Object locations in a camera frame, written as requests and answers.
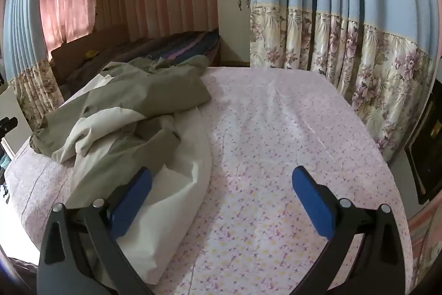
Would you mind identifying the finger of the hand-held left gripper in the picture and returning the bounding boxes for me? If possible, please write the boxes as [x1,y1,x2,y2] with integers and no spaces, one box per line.
[0,117,19,137]

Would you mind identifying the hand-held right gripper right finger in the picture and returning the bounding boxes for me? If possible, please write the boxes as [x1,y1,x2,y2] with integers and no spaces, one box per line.
[292,165,406,295]

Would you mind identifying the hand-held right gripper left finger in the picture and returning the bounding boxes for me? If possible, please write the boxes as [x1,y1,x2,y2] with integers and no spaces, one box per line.
[37,166,154,295]

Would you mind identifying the narrow blue floral curtain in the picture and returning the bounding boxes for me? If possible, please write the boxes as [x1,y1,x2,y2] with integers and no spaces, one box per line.
[2,0,64,130]

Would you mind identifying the black cabinet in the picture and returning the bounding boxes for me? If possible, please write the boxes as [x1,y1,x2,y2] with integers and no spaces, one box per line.
[404,77,442,206]

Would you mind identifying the brown headboard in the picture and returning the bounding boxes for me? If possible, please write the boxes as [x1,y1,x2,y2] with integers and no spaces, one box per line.
[51,24,129,81]

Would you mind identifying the pink window curtain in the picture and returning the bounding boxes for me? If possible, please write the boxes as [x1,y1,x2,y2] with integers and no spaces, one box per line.
[39,0,97,52]

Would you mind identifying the dark striped bed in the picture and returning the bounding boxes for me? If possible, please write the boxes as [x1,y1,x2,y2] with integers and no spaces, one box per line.
[57,28,220,88]

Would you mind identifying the white wardrobe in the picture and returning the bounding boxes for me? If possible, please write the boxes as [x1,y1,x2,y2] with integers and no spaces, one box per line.
[214,0,252,63]

